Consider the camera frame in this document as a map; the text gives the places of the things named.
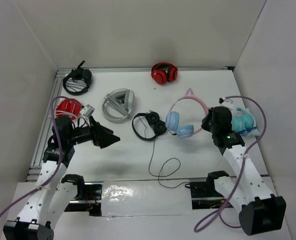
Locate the teal headphones in bag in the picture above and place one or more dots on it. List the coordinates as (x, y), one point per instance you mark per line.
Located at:
(244, 123)

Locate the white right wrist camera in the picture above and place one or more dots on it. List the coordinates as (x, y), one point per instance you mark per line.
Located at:
(223, 99)

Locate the aluminium frame rail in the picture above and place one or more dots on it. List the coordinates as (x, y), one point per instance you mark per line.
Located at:
(35, 166)

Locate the black wired headphones far left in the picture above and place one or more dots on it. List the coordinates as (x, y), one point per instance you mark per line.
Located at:
(78, 81)

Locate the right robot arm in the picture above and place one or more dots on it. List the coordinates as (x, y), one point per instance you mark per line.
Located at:
(259, 209)

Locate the grey white headphones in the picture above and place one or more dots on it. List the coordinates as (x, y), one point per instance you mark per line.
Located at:
(120, 100)

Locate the red black headphones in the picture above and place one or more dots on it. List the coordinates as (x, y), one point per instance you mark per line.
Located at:
(164, 72)

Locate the red white headphones left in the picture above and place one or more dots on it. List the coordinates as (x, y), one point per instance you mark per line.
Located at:
(70, 108)

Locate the pink blue cat-ear headphones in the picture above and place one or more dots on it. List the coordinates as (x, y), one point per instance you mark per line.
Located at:
(187, 123)

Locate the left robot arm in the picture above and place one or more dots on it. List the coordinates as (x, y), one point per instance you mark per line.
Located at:
(55, 188)

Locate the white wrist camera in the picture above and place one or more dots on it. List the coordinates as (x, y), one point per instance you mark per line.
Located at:
(87, 111)
(223, 99)

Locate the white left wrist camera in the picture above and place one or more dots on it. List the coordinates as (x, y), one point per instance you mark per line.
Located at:
(87, 111)

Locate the glossy white tape sheet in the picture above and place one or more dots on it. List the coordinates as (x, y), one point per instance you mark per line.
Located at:
(145, 198)

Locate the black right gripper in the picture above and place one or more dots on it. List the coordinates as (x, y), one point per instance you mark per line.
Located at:
(204, 122)

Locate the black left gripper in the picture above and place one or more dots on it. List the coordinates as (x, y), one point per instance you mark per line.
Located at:
(101, 136)

